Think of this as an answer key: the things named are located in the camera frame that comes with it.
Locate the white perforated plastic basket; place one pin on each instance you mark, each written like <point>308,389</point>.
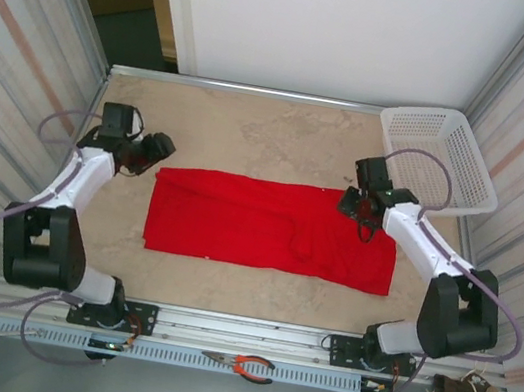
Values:
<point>472,157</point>

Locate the red t-shirt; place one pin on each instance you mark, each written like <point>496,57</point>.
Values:
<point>247,224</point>

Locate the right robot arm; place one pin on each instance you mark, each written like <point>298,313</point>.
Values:
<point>454,316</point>

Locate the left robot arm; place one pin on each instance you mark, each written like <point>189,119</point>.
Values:
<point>49,250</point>

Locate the aluminium table edge bar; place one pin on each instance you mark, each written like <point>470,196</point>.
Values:
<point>260,91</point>

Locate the white door frame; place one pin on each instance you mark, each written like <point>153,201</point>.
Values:
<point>180,14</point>

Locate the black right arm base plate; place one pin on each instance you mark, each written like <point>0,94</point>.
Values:
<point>344,350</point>

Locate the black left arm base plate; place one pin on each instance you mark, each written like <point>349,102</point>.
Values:
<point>141,319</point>

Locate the aluminium mounting rail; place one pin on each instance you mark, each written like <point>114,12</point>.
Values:
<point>238,329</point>

